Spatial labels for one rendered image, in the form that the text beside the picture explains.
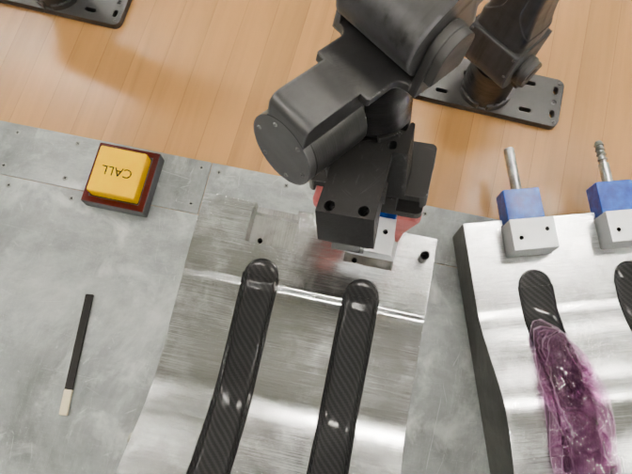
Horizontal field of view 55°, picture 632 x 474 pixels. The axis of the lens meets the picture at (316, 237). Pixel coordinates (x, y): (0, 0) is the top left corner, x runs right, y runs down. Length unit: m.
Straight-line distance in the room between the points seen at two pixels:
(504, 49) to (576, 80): 0.22
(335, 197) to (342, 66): 0.09
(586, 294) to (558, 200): 0.14
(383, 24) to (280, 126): 0.09
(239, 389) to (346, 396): 0.11
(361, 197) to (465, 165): 0.38
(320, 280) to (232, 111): 0.29
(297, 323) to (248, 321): 0.05
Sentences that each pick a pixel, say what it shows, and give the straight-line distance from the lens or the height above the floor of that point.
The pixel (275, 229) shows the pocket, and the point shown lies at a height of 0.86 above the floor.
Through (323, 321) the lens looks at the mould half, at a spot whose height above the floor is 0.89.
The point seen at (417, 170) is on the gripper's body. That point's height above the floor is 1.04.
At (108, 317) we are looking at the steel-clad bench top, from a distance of 0.76.
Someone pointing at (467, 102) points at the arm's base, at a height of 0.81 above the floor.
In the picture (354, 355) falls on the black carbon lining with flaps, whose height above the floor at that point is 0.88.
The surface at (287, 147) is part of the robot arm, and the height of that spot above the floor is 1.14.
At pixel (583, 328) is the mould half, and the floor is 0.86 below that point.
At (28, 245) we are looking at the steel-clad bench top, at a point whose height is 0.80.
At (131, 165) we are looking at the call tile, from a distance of 0.77.
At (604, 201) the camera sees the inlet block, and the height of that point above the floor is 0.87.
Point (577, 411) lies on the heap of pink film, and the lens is 0.65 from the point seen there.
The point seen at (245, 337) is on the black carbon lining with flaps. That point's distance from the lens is 0.64.
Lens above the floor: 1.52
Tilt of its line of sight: 74 degrees down
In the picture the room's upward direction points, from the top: straight up
